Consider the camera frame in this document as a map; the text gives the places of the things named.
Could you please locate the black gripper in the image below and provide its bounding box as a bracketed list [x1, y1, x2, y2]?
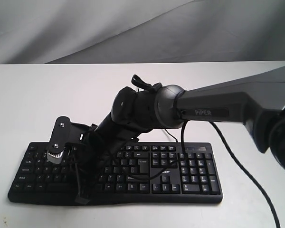
[75, 125, 139, 205]

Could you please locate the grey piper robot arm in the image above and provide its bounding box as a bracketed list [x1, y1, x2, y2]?
[76, 66, 285, 205]

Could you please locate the black acer keyboard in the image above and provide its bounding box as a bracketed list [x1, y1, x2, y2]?
[8, 142, 223, 206]

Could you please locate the grey backdrop cloth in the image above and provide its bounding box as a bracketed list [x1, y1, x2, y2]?
[0, 0, 285, 64]

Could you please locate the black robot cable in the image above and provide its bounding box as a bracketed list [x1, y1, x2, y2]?
[114, 120, 282, 228]

